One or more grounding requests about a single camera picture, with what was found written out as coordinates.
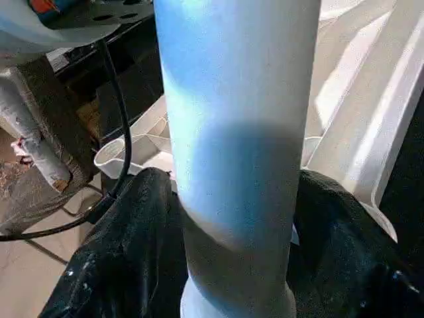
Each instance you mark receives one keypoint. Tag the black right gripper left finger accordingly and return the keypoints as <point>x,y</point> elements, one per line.
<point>126,251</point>

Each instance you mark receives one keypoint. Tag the white plastic table leg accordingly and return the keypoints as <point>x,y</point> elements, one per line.
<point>238,149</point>

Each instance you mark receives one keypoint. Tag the white plastic table top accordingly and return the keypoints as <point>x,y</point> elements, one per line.
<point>357,99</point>

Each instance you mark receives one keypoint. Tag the grey painted metal post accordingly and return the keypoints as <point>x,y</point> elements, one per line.
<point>30,132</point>

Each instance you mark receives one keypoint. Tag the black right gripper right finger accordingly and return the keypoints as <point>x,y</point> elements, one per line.
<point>341,265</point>

